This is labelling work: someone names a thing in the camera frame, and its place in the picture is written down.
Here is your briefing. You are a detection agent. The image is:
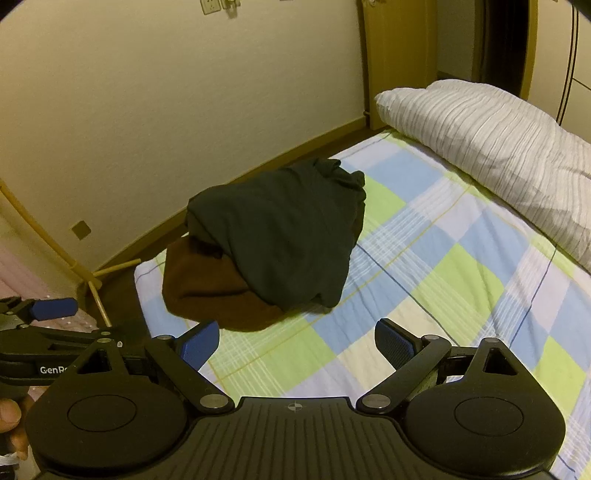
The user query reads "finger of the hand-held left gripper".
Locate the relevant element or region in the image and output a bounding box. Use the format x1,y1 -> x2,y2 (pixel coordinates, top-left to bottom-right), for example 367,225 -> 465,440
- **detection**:
0,325 -> 123,347
0,298 -> 78,328

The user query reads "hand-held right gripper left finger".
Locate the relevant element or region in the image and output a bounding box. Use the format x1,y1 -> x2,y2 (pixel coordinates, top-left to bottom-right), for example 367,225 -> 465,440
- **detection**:
76,320 -> 236,416

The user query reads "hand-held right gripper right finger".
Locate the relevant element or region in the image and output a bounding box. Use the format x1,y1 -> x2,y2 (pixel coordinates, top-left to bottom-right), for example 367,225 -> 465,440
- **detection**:
355,318 -> 520,414

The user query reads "dark green long-sleeve shirt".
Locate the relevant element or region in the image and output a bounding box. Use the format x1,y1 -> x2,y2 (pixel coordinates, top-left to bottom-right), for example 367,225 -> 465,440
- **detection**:
186,158 -> 368,310

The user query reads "person's left hand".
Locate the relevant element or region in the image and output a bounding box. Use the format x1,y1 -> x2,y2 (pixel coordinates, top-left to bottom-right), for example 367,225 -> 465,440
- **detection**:
0,397 -> 35,460

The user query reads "brown garment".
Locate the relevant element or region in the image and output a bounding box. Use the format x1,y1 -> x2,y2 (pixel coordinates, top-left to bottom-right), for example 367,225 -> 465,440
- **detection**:
161,233 -> 296,333

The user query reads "checked bed sheet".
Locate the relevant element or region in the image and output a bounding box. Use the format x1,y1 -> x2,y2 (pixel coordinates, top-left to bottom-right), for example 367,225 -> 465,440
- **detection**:
134,129 -> 591,480

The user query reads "pale striped quilt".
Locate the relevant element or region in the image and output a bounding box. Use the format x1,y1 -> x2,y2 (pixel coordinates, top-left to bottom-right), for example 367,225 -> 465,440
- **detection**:
374,78 -> 591,273

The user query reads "cream panelled wardrobe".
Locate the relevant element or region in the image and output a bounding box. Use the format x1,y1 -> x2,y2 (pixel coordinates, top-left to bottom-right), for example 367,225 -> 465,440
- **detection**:
522,0 -> 591,139

